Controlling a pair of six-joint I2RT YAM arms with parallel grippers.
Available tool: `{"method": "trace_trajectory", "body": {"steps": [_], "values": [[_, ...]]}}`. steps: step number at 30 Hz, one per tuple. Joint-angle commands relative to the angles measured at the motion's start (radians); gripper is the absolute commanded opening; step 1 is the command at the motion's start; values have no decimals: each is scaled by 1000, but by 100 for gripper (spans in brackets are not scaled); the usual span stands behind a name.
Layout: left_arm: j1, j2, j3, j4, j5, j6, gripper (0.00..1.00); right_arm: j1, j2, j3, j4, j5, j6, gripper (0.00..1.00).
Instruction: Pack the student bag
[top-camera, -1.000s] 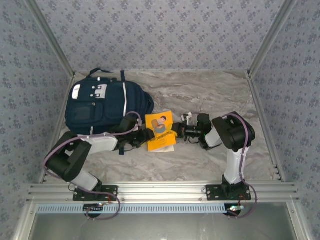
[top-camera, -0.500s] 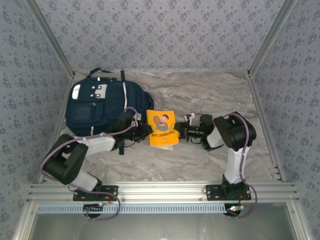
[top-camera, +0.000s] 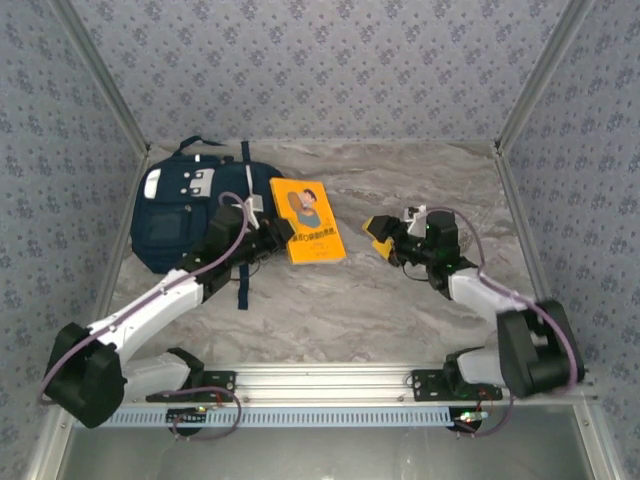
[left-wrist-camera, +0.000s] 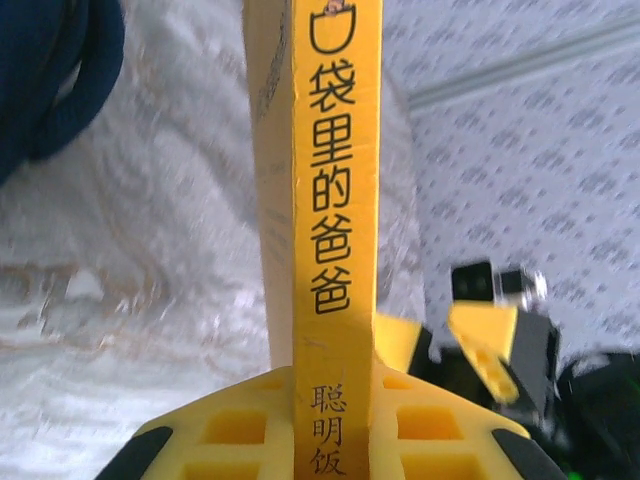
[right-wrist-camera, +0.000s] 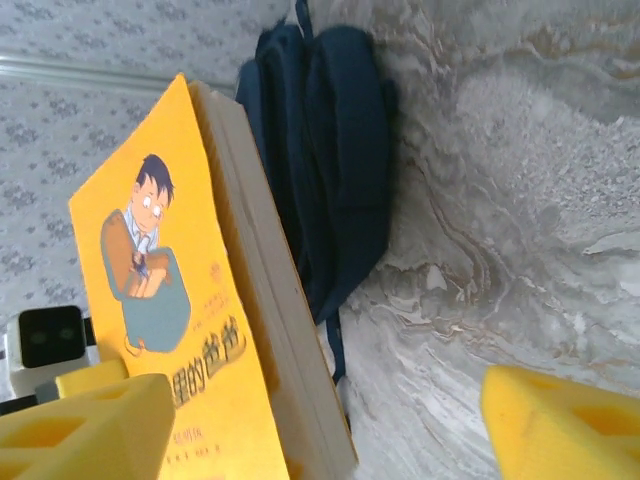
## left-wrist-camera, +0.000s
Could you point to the aluminium frame post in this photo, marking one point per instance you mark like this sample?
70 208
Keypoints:
525 60

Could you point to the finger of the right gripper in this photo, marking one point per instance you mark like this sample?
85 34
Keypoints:
490 340
395 342

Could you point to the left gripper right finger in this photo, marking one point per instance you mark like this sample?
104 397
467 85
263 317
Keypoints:
382 425

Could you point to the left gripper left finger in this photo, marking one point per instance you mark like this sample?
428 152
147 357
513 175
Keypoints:
280 400

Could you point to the navy blue backpack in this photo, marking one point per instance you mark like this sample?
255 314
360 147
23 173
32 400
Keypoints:
40 75

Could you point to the yellow book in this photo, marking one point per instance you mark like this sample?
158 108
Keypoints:
335 200

